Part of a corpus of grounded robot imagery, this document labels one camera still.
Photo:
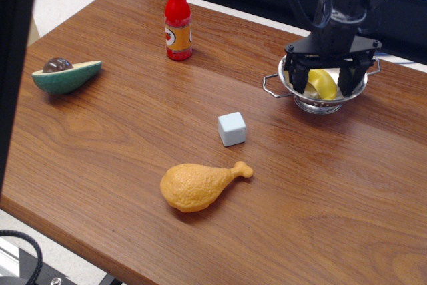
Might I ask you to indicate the beige cabinet panel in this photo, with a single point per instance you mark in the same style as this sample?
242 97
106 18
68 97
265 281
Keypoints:
33 35

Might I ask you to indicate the toy chicken drumstick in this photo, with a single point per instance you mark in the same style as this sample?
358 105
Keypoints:
194 187

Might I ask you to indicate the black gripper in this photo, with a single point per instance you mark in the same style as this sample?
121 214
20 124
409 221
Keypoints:
336 45

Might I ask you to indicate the small steel colander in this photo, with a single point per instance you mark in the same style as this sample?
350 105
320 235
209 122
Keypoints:
316 106

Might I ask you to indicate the yellow toy banana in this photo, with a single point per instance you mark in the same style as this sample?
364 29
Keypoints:
320 85

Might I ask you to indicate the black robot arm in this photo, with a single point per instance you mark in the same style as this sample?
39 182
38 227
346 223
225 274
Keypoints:
340 10

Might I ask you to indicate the red toy ketchup bottle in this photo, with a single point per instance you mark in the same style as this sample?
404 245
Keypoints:
178 30

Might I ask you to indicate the aluminium rail with black bracket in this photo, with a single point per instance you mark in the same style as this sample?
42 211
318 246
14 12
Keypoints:
18 266

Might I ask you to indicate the toy avocado half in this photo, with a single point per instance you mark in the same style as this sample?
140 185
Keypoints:
59 76

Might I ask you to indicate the pale blue cube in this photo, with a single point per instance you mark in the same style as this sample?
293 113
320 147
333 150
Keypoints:
232 129

